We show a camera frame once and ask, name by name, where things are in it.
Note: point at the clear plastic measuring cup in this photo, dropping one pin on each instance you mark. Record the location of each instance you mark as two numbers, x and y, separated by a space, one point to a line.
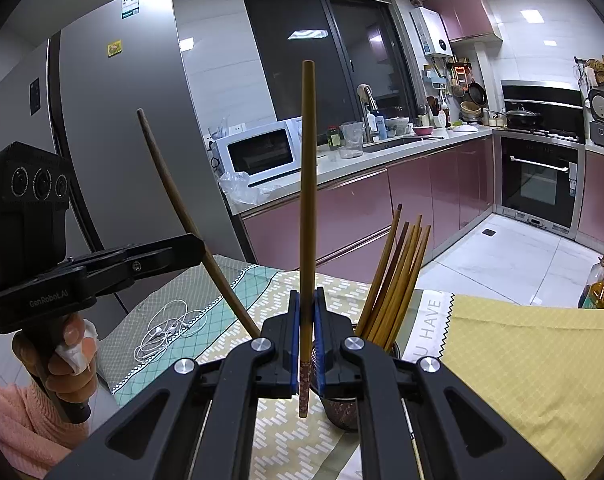
352 140

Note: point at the dish soap bottle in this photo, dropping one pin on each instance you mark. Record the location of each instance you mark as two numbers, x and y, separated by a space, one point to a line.
380 127

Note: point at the black range hood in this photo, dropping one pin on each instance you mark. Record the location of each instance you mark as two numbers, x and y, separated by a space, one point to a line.
542 94

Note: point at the person's left forearm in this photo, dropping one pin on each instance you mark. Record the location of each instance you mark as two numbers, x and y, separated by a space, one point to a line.
17 420

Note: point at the yellow checked cloth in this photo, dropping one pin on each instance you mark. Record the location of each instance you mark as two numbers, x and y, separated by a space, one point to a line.
522 360

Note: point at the person's left hand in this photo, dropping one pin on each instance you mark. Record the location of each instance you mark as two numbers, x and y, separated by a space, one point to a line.
74 385

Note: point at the steel kitchen faucet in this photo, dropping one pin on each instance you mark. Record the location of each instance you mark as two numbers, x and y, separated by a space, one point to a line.
367 105

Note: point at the white microwave oven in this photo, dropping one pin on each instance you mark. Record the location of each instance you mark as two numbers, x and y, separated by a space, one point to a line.
259 155

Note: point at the hanging utensil rack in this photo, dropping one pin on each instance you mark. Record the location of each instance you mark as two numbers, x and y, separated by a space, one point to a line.
447 77

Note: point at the white tissue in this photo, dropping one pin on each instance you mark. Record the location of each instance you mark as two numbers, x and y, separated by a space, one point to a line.
77 355

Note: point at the clear plastic bag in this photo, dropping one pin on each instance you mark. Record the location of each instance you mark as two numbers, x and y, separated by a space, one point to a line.
247 187

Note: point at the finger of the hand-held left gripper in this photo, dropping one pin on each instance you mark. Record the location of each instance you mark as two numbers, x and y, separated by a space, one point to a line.
157 257

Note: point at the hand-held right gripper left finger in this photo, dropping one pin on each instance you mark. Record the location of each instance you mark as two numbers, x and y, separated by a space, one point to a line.
294 340

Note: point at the pink wall cabinet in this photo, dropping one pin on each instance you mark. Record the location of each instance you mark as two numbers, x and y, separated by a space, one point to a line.
464 12

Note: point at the yellow fridge sticker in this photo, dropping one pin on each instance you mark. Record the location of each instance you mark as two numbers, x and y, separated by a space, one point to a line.
115 49

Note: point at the built-in black oven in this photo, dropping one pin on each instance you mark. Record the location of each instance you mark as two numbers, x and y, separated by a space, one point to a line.
537 185

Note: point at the pink base cabinet run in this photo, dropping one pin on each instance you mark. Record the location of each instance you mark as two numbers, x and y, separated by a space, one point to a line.
602 195
372 200

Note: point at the cooking oil bottle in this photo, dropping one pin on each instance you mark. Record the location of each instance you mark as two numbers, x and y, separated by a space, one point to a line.
599 290

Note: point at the patterned-end wooden chopstick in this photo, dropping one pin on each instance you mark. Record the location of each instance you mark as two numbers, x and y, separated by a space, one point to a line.
308 185
182 206

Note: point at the silver refrigerator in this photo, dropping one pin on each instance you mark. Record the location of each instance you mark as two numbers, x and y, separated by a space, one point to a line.
132 160

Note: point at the black mesh utensil holder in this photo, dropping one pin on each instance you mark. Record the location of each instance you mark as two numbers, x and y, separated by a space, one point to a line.
342 412

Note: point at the energy label sticker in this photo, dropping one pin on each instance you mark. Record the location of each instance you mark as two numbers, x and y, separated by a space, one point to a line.
130 4

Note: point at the stack of bowls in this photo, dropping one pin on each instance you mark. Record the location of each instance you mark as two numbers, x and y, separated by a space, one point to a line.
398 126

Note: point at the white water heater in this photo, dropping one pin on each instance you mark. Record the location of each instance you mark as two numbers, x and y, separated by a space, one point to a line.
432 32

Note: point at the pink bowl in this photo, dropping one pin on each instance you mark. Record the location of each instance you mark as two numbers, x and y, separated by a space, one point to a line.
423 131

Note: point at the black wok with lid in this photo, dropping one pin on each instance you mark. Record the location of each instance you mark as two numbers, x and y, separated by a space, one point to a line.
524 117

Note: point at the bunch of wooden chopsticks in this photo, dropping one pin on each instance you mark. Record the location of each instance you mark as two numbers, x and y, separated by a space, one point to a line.
399 280

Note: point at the shelf with cutting boards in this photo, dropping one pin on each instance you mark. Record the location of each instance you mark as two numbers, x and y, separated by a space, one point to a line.
599 72

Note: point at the dark kitchen window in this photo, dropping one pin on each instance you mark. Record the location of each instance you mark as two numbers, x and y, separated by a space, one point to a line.
292 60

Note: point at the gas stove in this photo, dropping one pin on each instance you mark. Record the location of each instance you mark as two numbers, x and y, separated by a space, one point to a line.
557 135

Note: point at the black frying pan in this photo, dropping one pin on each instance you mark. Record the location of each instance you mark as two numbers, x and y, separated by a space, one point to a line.
477 92

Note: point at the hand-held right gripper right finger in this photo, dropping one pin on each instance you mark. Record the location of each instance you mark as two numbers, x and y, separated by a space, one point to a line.
318 340

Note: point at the patchwork patterned tablecloth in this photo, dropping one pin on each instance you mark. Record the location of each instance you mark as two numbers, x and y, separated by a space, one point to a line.
267 285

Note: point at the small green jars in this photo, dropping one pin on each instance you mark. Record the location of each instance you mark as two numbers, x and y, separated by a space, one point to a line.
334 139

